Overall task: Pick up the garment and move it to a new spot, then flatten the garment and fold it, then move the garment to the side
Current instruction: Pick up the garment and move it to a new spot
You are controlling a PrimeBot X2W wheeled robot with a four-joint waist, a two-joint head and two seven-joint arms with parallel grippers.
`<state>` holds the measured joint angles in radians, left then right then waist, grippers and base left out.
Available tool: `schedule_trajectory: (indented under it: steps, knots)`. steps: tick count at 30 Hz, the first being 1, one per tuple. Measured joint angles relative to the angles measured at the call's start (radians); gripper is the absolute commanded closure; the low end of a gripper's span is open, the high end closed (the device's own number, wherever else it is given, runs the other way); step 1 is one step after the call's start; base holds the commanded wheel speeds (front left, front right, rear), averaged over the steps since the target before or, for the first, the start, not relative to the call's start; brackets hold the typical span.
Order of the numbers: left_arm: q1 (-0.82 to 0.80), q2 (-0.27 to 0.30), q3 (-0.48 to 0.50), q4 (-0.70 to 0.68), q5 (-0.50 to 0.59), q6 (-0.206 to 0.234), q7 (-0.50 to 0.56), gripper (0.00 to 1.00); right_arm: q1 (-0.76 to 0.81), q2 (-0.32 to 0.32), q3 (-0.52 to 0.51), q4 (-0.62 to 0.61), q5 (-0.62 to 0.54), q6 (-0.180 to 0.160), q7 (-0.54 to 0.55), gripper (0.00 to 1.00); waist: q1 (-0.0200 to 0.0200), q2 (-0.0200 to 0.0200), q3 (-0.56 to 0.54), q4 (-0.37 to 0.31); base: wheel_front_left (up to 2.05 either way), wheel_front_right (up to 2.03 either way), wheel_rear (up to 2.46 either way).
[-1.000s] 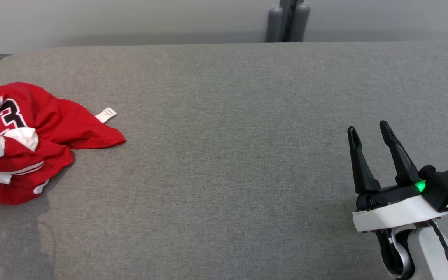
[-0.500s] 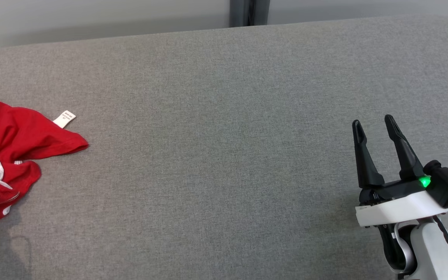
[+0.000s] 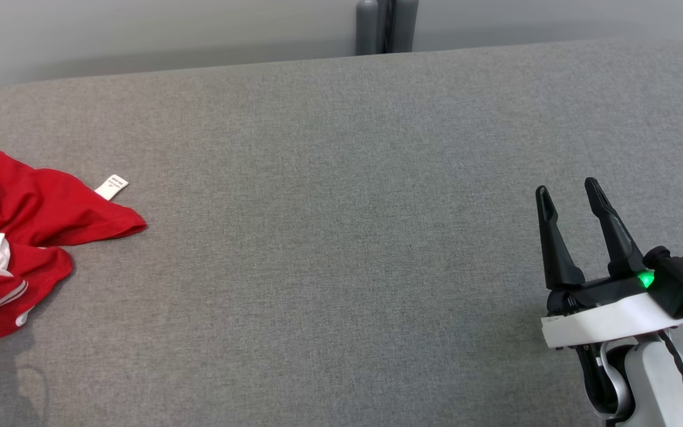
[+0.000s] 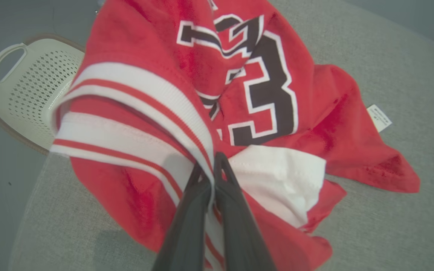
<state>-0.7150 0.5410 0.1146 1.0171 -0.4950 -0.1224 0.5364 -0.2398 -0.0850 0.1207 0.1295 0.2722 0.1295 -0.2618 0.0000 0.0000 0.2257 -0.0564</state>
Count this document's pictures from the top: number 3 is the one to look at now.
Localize grey metal post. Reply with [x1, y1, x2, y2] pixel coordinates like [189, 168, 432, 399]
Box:
[356, 0, 387, 56]

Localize red basketball jersey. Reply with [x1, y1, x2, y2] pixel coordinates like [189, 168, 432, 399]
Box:
[0, 144, 147, 345]

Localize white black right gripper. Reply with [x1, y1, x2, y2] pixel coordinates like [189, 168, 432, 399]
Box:
[535, 177, 683, 350]

